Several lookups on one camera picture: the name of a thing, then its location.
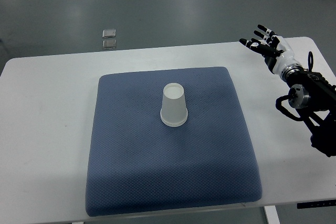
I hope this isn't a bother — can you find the white paper cup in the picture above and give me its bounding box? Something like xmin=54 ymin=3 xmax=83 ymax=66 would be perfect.
xmin=160 ymin=83 xmax=188 ymax=123
xmin=161 ymin=119 xmax=186 ymax=127

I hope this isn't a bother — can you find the upper metal floor plate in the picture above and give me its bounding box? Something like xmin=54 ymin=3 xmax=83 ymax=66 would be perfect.
xmin=102 ymin=28 xmax=116 ymax=38

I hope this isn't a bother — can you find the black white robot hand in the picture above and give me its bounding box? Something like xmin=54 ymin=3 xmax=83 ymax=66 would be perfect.
xmin=239 ymin=25 xmax=303 ymax=81

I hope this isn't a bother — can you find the black desk control panel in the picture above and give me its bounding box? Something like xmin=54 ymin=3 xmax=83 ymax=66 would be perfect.
xmin=297 ymin=200 xmax=336 ymax=209

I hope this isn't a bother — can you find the white table leg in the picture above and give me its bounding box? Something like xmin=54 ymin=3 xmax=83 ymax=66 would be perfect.
xmin=264 ymin=206 xmax=280 ymax=224

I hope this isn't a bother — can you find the blue grey fabric cushion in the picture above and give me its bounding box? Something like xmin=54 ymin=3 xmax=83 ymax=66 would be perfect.
xmin=86 ymin=67 xmax=262 ymax=217

